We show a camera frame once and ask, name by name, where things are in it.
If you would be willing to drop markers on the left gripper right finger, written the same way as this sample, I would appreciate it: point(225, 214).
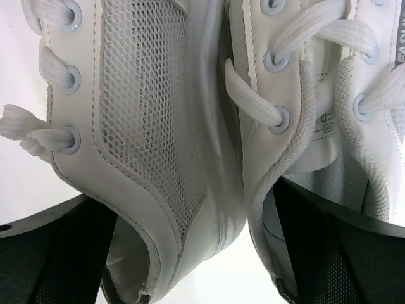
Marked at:
point(337, 255)

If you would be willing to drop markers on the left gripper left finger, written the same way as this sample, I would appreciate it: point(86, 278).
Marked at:
point(57, 255)

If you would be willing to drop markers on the white sneaker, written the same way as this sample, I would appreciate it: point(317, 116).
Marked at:
point(319, 86)
point(135, 121)

